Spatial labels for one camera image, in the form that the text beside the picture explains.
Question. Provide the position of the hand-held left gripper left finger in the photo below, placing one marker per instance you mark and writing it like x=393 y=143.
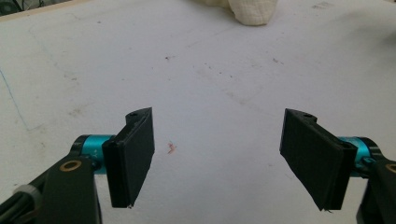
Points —
x=132 y=155

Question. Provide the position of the white foam mat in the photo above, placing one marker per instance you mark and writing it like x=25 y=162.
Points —
x=202 y=77

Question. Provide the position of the cream cloth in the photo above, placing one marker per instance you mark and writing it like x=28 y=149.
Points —
x=252 y=12

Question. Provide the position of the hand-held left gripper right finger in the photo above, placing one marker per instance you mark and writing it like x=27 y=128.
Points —
x=314 y=158

